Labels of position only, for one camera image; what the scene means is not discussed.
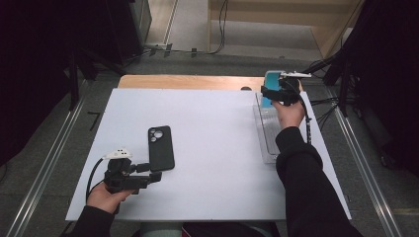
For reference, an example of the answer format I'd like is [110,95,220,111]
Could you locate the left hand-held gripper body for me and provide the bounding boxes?
[102,148,154,196]

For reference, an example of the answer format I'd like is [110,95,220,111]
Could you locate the blue and orange phone case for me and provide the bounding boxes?
[260,69,286,109]

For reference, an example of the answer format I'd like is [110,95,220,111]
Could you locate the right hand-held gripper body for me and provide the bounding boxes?
[276,71,312,107]

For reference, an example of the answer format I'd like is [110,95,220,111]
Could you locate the black phone case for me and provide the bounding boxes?
[147,124,176,173]

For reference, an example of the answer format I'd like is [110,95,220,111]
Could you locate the clear plastic tray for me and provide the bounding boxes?
[252,92,285,165]

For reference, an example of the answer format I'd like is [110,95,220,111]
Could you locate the wooden table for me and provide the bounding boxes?
[117,74,304,93]

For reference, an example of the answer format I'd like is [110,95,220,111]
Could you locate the right hand-held gripper cable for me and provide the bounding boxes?
[291,82,313,145]

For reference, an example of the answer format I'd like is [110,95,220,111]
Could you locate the black metal stand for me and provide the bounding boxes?
[67,45,127,112]
[294,48,354,117]

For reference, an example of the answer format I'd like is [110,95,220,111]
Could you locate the white board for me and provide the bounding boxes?
[64,87,352,222]

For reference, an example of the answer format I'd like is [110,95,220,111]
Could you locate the black floor cables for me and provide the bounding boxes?
[309,97,341,131]
[191,0,230,55]

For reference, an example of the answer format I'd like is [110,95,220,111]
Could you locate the person's left hand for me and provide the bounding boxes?
[86,182,136,215]

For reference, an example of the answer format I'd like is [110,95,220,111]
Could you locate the person's right hand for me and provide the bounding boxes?
[272,98,306,130]

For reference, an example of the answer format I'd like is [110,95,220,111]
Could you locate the black cabinet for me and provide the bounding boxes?
[105,0,153,64]

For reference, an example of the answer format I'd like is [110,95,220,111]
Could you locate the hand-held gripper cable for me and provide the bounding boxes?
[85,157,107,203]
[291,82,313,145]

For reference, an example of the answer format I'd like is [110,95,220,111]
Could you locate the aluminium floor rail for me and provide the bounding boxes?
[331,105,403,237]
[6,98,89,237]

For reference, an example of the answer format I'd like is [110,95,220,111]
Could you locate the wooden shelf unit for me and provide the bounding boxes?
[207,0,365,59]

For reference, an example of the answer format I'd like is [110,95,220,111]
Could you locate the left hand-held gripper cable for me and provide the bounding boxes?
[85,157,107,203]

